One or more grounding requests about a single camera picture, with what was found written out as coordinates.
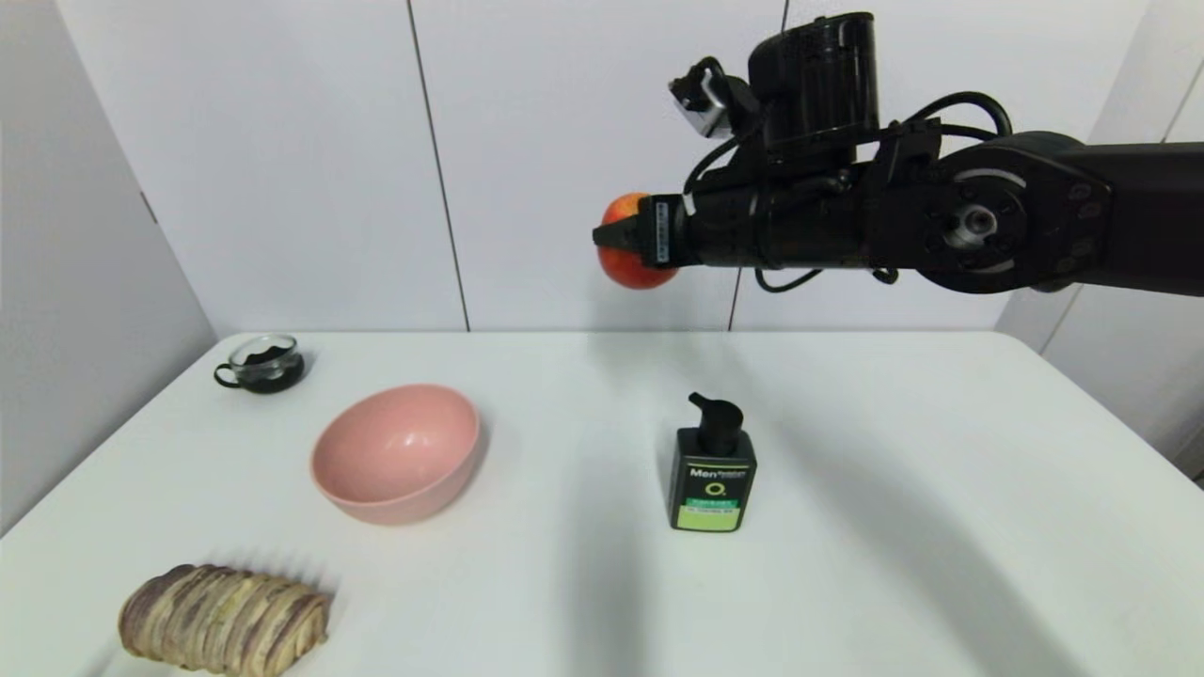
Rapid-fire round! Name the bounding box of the red apple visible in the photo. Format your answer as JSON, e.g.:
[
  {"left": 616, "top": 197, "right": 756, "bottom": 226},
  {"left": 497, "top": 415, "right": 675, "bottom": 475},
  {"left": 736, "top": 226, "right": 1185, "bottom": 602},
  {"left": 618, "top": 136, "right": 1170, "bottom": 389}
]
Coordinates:
[{"left": 596, "top": 193, "right": 680, "bottom": 291}]

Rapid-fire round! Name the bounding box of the black green pump bottle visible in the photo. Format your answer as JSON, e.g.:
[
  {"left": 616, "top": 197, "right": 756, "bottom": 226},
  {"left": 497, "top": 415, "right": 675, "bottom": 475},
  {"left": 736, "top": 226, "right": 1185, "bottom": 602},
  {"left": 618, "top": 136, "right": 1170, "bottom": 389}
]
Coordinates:
[{"left": 668, "top": 392, "right": 758, "bottom": 533}]

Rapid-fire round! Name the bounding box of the pink bowl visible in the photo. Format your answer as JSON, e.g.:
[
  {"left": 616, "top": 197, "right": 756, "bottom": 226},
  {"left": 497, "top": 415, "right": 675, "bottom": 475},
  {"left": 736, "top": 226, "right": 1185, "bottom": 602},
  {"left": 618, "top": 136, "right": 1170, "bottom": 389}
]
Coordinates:
[{"left": 309, "top": 384, "right": 481, "bottom": 526}]

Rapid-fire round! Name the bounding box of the glass cup with dark liquid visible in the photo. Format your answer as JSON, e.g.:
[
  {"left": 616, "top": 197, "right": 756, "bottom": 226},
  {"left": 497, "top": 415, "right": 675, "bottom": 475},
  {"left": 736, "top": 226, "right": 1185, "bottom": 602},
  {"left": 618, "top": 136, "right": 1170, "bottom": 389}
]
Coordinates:
[{"left": 214, "top": 335, "right": 305, "bottom": 394}]

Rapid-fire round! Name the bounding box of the brown striped bread loaf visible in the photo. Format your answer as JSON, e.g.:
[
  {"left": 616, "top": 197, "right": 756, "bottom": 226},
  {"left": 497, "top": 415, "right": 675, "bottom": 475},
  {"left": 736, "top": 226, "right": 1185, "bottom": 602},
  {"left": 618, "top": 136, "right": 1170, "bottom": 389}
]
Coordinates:
[{"left": 118, "top": 564, "right": 332, "bottom": 677}]

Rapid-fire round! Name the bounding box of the black cable loop under wrist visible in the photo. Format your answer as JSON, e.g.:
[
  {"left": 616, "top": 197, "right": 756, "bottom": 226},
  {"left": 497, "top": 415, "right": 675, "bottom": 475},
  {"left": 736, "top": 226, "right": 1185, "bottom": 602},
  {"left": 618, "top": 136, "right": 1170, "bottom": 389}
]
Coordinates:
[{"left": 752, "top": 266, "right": 899, "bottom": 295}]

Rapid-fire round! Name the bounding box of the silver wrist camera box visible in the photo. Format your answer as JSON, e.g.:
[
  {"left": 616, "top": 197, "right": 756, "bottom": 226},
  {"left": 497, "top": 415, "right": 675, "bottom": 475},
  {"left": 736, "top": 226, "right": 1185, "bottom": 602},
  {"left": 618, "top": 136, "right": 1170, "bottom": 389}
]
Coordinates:
[{"left": 669, "top": 58, "right": 755, "bottom": 140}]

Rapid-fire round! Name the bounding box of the black cable arc over arm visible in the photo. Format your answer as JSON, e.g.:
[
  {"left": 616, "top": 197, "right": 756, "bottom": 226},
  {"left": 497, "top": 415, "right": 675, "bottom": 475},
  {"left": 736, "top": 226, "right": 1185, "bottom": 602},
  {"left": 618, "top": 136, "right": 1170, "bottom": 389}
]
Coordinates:
[{"left": 898, "top": 90, "right": 1015, "bottom": 144}]

